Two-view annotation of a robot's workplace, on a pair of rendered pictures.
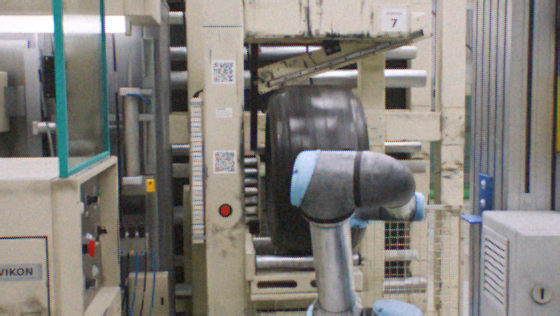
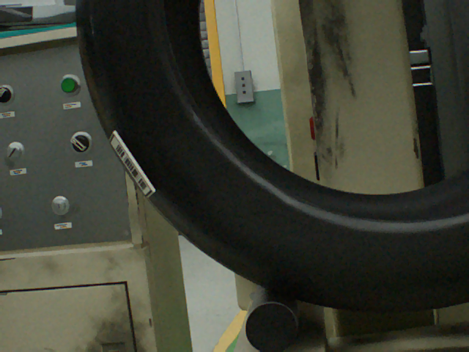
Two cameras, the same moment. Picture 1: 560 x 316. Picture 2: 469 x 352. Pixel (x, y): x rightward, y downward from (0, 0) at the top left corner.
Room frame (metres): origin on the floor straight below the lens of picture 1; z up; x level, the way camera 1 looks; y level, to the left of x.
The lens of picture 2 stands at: (2.44, -1.07, 1.07)
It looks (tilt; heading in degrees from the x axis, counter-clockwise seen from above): 3 degrees down; 99
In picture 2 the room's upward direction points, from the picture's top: 6 degrees counter-clockwise
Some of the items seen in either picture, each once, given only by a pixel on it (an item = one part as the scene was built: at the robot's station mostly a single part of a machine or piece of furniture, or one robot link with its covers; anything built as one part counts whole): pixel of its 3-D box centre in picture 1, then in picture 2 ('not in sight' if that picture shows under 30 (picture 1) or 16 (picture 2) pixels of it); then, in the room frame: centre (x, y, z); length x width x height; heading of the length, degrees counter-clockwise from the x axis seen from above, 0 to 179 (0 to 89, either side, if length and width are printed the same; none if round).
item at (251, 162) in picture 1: (234, 194); not in sight; (2.82, 0.17, 1.05); 0.20 x 0.15 x 0.30; 94
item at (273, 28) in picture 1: (324, 21); not in sight; (2.76, -0.18, 1.71); 0.61 x 0.25 x 0.15; 94
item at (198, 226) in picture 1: (198, 170); not in sight; (2.38, 0.26, 1.19); 0.05 x 0.04 x 0.48; 4
